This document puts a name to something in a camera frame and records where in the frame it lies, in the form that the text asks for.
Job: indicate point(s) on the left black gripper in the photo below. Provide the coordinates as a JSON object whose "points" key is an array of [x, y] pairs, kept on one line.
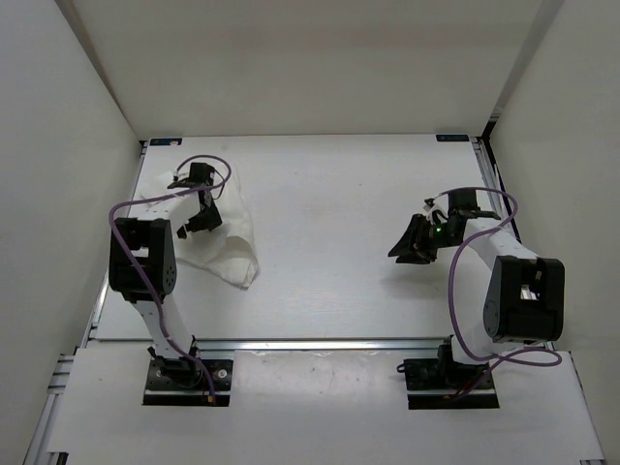
{"points": [[210, 222]]}

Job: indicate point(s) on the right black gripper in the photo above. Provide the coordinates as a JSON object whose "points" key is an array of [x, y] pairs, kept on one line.
{"points": [[409, 248]]}

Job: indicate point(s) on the white skirt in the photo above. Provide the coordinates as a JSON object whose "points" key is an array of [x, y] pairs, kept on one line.
{"points": [[229, 251]]}

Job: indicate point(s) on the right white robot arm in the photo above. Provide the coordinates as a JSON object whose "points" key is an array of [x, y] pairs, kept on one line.
{"points": [[524, 301]]}

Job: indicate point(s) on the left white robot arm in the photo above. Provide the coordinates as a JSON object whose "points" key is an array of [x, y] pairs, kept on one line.
{"points": [[142, 268]]}

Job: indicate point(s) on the left blue corner label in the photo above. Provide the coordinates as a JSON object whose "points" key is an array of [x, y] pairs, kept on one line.
{"points": [[165, 141]]}

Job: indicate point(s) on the blue corner label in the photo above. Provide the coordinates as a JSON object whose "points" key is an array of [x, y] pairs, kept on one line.
{"points": [[452, 138], [165, 141]]}

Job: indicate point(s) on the right blue corner label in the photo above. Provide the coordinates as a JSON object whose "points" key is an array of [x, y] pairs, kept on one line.
{"points": [[452, 138]]}

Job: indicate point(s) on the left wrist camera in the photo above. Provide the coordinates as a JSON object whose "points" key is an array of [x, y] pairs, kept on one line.
{"points": [[199, 174]]}

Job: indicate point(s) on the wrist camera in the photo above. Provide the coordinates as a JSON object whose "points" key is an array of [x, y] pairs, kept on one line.
{"points": [[461, 201], [199, 174]]}

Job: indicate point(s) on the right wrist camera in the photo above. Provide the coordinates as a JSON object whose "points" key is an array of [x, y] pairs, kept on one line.
{"points": [[461, 201]]}

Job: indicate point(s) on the aluminium front rail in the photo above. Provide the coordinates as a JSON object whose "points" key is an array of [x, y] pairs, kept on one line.
{"points": [[320, 345]]}

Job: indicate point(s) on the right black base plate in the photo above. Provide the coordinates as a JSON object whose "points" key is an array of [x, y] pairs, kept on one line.
{"points": [[432, 384]]}

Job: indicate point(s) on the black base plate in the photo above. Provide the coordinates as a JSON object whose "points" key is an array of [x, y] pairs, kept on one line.
{"points": [[187, 386], [432, 384]]}

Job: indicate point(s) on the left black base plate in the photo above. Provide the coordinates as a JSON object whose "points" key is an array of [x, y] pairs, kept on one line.
{"points": [[187, 386]]}

